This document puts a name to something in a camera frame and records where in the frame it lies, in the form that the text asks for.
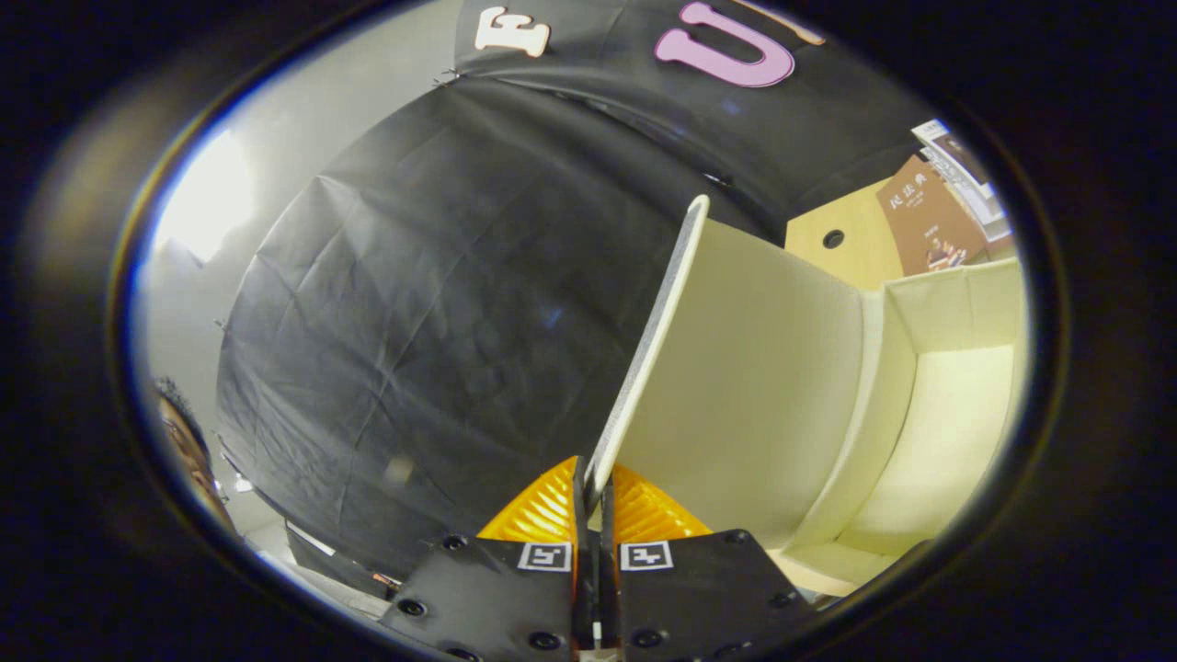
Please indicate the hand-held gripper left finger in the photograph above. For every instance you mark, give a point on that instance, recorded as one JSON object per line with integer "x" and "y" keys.
{"x": 497, "y": 588}

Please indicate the grey storage box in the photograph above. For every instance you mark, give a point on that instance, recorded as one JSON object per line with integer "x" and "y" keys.
{"x": 754, "y": 386}

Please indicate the ceiling light panel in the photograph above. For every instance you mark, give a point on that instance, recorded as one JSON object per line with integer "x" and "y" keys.
{"x": 210, "y": 193}

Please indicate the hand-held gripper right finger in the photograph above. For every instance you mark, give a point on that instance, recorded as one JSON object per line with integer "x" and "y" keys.
{"x": 699, "y": 588}

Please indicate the person's head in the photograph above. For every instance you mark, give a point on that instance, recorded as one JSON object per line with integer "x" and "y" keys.
{"x": 188, "y": 450}

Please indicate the black backdrop cloth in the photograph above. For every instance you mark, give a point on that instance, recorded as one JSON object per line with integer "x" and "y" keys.
{"x": 441, "y": 322}

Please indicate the brown cover book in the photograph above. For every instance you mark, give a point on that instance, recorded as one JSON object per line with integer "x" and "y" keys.
{"x": 924, "y": 216}

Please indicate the white portrait cover book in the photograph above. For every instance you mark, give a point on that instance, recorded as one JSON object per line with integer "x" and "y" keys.
{"x": 961, "y": 170}

